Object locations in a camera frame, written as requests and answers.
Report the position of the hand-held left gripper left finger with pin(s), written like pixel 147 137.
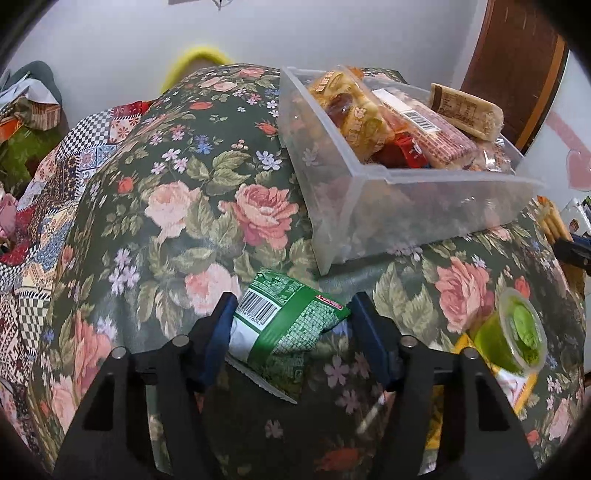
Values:
pixel 217 341

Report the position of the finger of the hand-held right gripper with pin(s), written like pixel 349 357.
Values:
pixel 577 254

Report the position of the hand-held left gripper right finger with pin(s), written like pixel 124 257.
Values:
pixel 369 337

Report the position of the clear bread packet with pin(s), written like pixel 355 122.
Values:
pixel 551 221

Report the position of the green snack packet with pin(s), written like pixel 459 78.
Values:
pixel 286 332

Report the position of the clear bag of brown cookies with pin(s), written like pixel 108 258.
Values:
pixel 497 158

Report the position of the clear plastic box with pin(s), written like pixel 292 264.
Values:
pixel 369 207

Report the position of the beige cracker packet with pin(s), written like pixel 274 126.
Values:
pixel 466 110

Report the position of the red biscuit packet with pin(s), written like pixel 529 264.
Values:
pixel 408 150

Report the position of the pink wafer packet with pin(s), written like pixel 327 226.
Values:
pixel 425 129

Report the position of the yellow pastry packet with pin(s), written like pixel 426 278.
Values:
pixel 346 108

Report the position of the white sticker-covered appliance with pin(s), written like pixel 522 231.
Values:
pixel 579 214

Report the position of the green jelly cup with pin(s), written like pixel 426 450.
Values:
pixel 517 337

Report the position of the floral dark green blanket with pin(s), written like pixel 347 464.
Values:
pixel 184 207

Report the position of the small yellow snack packet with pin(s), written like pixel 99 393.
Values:
pixel 508 388

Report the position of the brown wooden door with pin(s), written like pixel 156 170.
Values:
pixel 508 46

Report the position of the patchwork quilt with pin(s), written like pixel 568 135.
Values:
pixel 69 161

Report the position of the pink plush toy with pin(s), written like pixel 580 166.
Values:
pixel 7 214

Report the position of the green patterned cloth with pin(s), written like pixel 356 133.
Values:
pixel 21 154

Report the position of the yellow foam noodle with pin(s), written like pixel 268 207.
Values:
pixel 194 60

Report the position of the grey-green cushion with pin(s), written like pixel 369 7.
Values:
pixel 41 71

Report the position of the pink wall sticker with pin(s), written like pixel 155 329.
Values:
pixel 579 166

